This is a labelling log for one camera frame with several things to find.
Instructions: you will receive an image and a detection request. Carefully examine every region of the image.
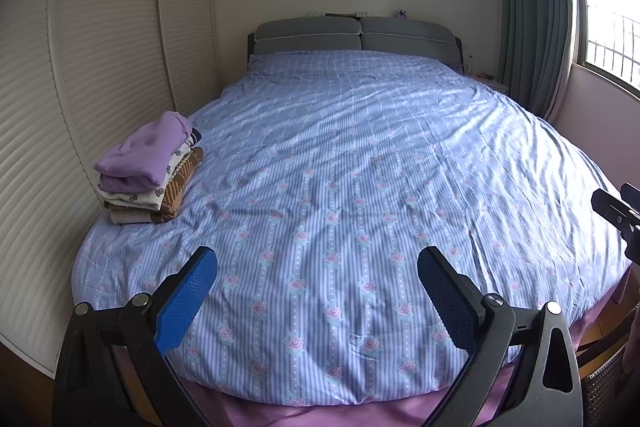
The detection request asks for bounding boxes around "grey headboard cushion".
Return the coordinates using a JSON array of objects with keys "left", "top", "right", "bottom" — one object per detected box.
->
[
  {"left": 254, "top": 19, "right": 362, "bottom": 56},
  {"left": 359, "top": 17, "right": 457, "bottom": 65}
]

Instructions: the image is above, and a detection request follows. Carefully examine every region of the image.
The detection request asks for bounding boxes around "beige folded garment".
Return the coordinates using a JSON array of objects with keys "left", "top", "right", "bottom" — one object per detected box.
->
[{"left": 109, "top": 207, "right": 166, "bottom": 226}]

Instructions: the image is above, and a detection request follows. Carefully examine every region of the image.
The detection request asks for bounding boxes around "wicker basket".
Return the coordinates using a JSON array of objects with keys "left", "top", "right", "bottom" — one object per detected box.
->
[{"left": 575, "top": 342, "right": 640, "bottom": 427}]

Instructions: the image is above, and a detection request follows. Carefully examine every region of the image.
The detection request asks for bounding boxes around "purple sweatshirt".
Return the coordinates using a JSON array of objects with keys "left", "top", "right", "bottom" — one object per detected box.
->
[{"left": 94, "top": 111, "right": 193, "bottom": 190}]

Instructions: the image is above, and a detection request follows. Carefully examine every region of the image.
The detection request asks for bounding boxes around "white nightstand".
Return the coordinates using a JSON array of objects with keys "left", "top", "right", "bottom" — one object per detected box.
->
[{"left": 475, "top": 74, "right": 511, "bottom": 96}]

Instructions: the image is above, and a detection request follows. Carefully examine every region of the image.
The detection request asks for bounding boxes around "white louvered wardrobe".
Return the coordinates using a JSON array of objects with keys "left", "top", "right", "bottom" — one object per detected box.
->
[{"left": 0, "top": 0, "right": 223, "bottom": 380}]

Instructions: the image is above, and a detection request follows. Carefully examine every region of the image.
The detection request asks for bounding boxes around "brown plaid folded garment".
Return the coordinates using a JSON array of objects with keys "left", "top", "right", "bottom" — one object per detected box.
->
[{"left": 107, "top": 147, "right": 205, "bottom": 224}]

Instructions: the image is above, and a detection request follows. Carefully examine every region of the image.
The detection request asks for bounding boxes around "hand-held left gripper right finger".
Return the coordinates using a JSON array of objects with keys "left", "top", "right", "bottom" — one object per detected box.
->
[{"left": 416, "top": 246, "right": 585, "bottom": 427}]

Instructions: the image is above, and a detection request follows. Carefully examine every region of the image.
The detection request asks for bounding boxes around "window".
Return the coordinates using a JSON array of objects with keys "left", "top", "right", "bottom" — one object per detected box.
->
[{"left": 570, "top": 0, "right": 640, "bottom": 92}]

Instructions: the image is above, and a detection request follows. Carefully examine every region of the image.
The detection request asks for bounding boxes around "blue striped floral bed cover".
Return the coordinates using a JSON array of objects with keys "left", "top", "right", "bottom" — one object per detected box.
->
[{"left": 71, "top": 49, "right": 632, "bottom": 408}]

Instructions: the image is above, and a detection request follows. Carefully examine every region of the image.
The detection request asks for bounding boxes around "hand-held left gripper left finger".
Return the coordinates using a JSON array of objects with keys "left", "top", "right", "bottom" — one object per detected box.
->
[{"left": 52, "top": 246, "right": 219, "bottom": 427}]

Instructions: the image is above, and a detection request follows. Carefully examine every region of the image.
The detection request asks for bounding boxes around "grey padded headboard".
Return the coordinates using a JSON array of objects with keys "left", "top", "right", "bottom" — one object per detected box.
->
[{"left": 247, "top": 32, "right": 464, "bottom": 70}]

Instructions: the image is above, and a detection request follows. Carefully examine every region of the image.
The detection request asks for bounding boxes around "white printed folded garment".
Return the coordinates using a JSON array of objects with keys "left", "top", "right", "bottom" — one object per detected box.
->
[{"left": 97, "top": 129, "right": 203, "bottom": 210}]

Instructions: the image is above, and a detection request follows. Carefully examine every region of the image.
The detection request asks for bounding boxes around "grey-green curtain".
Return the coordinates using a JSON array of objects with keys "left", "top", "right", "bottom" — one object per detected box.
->
[{"left": 490, "top": 0, "right": 583, "bottom": 122}]

